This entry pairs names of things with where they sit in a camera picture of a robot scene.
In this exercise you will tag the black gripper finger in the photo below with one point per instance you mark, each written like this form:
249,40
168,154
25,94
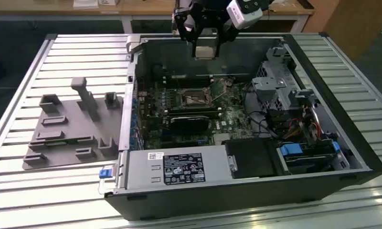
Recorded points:
229,33
186,28

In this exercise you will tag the silver CPU plate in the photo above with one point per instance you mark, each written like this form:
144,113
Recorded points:
206,53

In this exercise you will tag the CPU socket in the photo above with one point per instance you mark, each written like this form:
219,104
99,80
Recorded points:
194,97

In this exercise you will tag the black drive bay cover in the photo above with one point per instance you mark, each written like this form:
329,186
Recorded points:
254,157

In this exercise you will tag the metal disk bay cage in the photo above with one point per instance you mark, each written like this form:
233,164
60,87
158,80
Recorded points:
274,83

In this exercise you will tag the green motherboard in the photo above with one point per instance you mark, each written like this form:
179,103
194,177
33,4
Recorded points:
233,117

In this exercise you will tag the wooden cabinet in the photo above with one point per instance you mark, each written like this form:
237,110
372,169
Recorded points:
353,23

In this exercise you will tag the wooden desk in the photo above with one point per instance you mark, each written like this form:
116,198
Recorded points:
51,12

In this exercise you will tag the small silver heatsink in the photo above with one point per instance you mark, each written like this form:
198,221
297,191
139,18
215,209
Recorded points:
222,138

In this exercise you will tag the grey parts rack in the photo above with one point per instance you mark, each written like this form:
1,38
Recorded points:
67,114

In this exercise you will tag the blue disk carrier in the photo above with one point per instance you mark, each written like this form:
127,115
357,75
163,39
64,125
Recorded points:
290,149

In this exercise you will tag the small blue clip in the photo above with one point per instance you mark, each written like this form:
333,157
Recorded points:
335,146

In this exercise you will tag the grey power supply unit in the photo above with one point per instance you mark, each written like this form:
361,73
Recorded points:
140,171

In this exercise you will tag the blue case latch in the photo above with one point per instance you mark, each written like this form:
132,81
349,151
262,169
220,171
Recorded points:
106,173

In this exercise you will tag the black PC case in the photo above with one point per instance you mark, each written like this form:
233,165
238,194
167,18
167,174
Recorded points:
210,205

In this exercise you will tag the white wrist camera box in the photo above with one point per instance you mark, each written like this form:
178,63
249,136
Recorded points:
243,13

